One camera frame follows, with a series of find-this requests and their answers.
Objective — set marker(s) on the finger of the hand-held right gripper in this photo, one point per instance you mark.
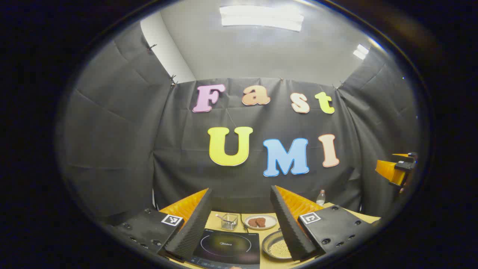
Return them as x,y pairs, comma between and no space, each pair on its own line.
405,155
386,171

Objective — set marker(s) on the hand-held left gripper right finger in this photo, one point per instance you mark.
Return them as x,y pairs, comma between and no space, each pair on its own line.
289,228

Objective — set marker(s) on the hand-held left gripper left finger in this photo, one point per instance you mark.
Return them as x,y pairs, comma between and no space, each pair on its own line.
194,228

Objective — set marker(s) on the stainless steel pot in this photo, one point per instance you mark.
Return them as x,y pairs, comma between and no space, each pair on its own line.
269,243

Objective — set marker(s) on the black induction cooktop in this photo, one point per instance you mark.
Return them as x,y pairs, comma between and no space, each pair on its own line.
227,246

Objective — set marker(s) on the round white plate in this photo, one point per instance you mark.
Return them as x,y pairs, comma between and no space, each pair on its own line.
270,222

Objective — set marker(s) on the pile of soybeans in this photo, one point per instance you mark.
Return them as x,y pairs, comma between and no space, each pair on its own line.
281,249

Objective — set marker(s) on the pink striped straw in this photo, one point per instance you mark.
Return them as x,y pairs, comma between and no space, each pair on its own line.
220,217

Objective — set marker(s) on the large raw meat piece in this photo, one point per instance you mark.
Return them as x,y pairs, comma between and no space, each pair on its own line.
261,222

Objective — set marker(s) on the small raw meat piece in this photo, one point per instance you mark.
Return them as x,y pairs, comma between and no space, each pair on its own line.
252,223

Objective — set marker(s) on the clear plastic water bottle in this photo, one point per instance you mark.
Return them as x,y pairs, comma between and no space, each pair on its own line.
321,198

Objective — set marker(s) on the small ceiling light panel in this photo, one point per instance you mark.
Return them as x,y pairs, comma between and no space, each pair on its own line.
360,51

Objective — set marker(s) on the black backdrop cloth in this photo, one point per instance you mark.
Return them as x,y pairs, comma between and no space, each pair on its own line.
130,130

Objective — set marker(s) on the large ceiling light panel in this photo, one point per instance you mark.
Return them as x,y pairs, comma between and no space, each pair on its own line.
261,18

